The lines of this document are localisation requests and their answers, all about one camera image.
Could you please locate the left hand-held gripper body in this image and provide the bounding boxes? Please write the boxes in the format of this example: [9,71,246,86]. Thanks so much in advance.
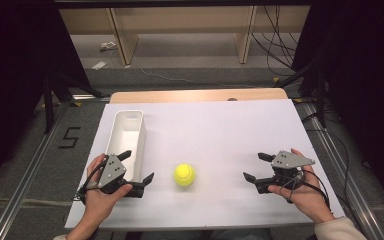
[98,153,145,198]

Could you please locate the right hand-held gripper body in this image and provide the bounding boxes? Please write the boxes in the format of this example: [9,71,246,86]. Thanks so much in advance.
[254,150,316,194]

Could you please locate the white plastic bin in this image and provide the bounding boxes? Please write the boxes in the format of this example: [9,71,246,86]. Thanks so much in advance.
[104,109,147,183]

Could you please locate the yellow tennis ball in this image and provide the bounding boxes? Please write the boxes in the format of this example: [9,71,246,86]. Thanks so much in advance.
[173,163,197,187]

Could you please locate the person's left hand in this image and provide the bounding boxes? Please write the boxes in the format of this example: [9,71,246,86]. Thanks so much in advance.
[84,153,134,223]

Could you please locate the person's right hand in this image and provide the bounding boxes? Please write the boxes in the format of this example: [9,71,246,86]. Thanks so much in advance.
[268,148,336,224]

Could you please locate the white board sheet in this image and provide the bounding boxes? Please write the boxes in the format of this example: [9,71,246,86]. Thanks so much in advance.
[64,98,347,230]

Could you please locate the black metal stand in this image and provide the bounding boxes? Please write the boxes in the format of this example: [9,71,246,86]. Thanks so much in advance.
[42,70,105,135]
[273,56,329,129]

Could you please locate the wooden table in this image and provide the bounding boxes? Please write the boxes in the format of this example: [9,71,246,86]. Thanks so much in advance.
[109,87,289,104]

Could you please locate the white flat paper scrap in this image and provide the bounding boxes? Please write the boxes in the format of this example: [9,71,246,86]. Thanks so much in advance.
[91,60,108,71]

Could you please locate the white crumpled paper scrap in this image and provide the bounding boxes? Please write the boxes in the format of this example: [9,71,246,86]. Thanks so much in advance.
[99,41,118,52]

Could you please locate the dark curtain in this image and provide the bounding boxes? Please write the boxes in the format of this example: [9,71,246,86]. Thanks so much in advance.
[0,0,92,198]
[292,0,384,219]

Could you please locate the wooden shelf unit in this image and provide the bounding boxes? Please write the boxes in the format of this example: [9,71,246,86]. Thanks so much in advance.
[59,5,312,67]

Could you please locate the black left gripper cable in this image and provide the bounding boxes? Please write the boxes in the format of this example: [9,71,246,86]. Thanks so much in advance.
[75,159,110,205]

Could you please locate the thin black floor cable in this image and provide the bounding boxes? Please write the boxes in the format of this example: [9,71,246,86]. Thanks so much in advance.
[302,112,352,203]

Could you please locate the aluminium floor rail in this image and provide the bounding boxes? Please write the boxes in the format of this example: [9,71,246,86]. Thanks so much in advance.
[0,102,72,240]
[300,102,384,240]

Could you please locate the short aluminium rail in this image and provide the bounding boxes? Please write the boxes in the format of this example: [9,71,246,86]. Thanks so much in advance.
[71,94,112,102]

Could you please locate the white floor cable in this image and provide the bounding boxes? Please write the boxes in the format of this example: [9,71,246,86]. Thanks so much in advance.
[139,67,249,90]

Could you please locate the bundle of black hanging cables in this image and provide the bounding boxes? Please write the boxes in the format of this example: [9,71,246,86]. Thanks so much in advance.
[250,5,302,78]

